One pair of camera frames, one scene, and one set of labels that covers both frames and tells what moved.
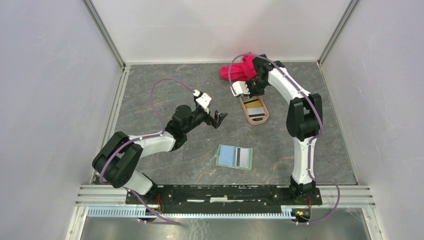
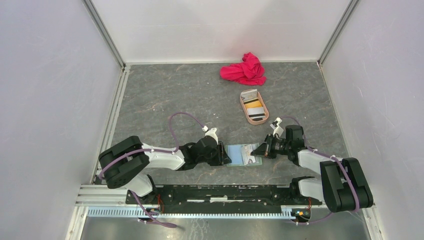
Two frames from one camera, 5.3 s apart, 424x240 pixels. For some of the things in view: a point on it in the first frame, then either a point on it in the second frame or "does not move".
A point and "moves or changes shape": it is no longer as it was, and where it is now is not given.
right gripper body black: [256, 87] to [278, 146]
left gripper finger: [219, 116] to [224, 157]
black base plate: [224, 199] does not move
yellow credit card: [253, 104] does not move
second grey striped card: [256, 112] does not move
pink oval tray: [256, 122] does not move
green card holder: [234, 156] moves or changes shape
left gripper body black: [200, 116] to [212, 159]
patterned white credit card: [246, 98] to [246, 150]
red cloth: [244, 70] does not move
